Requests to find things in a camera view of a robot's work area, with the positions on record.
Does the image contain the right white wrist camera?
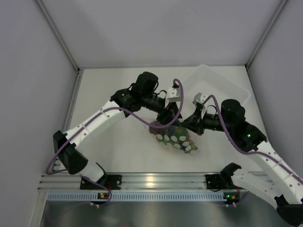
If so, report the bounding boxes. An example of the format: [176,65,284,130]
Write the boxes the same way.
[192,93,208,111]

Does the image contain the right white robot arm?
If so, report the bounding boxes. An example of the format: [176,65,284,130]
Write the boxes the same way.
[182,98,303,227]

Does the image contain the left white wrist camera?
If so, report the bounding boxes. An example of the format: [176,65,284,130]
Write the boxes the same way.
[165,87,181,103]

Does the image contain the left frame post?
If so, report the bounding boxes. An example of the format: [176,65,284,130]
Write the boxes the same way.
[35,0,81,71]

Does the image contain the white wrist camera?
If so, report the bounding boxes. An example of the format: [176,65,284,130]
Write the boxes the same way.
[192,93,208,111]
[165,87,181,103]

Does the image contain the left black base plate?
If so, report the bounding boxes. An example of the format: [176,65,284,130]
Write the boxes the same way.
[80,174,122,190]

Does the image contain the clear zip top bag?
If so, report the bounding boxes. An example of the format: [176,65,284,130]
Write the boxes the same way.
[148,125,198,154]

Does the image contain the aluminium mounting rail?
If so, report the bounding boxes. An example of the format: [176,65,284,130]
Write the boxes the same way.
[38,173,209,191]

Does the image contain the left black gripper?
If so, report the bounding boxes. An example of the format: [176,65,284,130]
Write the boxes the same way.
[141,93,182,127]

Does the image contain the frame post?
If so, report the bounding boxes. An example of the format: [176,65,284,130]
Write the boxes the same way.
[35,0,81,71]
[245,0,291,68]

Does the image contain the right frame post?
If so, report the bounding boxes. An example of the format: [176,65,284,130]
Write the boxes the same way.
[245,0,291,68]

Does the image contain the slotted grey cable duct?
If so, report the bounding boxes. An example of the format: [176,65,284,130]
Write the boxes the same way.
[47,192,239,202]

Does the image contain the white plastic basket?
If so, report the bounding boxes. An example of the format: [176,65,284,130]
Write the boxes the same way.
[181,64,251,115]

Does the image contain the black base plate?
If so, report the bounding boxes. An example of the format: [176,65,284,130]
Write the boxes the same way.
[80,174,122,190]
[205,174,236,191]

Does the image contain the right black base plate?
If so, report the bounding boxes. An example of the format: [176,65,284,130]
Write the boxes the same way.
[205,174,236,191]

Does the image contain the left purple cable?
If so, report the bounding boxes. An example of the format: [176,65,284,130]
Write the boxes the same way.
[45,78,184,204]

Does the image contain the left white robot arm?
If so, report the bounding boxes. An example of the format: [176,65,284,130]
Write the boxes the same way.
[53,71,184,189]

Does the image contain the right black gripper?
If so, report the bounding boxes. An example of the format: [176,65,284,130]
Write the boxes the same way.
[180,107,233,136]

